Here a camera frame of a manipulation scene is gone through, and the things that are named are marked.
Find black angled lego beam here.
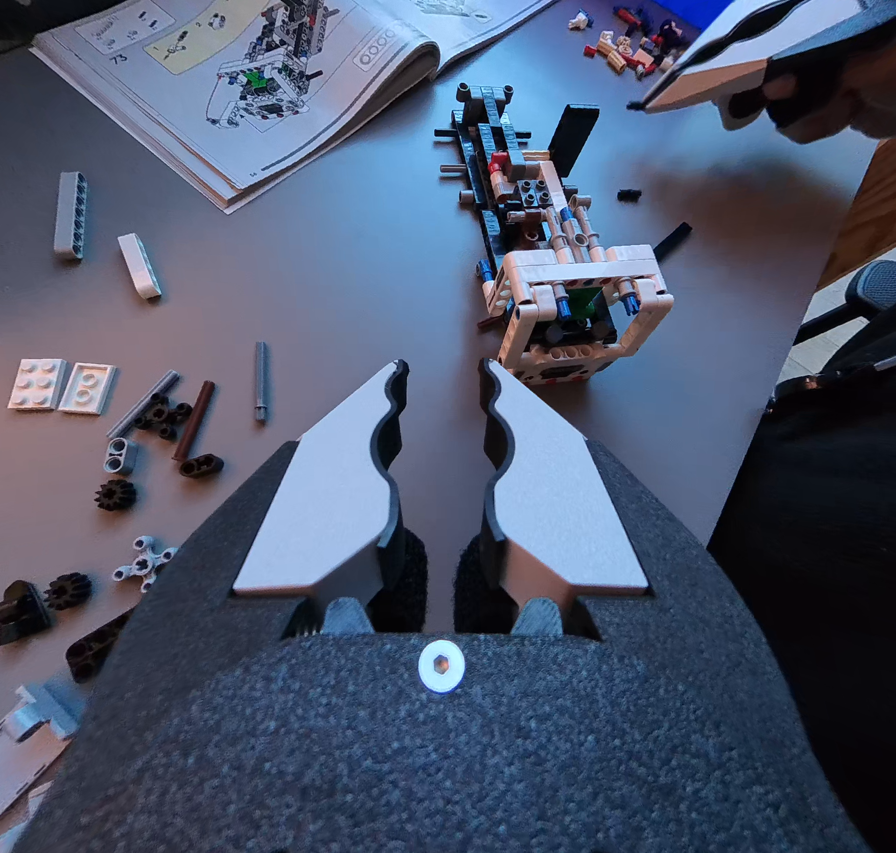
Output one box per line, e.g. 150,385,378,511
65,604,137,684

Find black lego block piece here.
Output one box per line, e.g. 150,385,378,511
0,580,53,647

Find black lego cross connector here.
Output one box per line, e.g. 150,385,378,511
133,394,193,442

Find light grey holed lego beam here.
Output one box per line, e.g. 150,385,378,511
52,170,88,261

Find lego truck model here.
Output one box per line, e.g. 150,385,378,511
433,83,676,386

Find white lego beam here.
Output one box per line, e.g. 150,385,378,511
117,233,163,301

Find person's black clothing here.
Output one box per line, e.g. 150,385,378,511
707,349,896,853

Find pile of small lego pieces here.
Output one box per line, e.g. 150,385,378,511
567,2,694,84

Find lego instruction booklet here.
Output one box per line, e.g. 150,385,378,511
29,0,571,211

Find black lego axle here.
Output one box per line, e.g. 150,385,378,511
651,221,694,262

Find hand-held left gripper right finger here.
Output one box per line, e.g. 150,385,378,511
478,358,652,637

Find black office chair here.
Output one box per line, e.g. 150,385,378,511
791,258,896,350

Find white lego panel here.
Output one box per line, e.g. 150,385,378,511
0,730,71,808

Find light grey lego rotor connector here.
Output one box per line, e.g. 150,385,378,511
112,534,179,593

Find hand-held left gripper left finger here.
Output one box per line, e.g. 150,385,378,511
231,359,410,635

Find person's right hand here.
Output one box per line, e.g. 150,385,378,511
780,16,896,145

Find long grey lego axle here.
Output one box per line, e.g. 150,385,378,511
106,370,182,441

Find dark brown lego axle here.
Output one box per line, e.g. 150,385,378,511
171,380,217,462

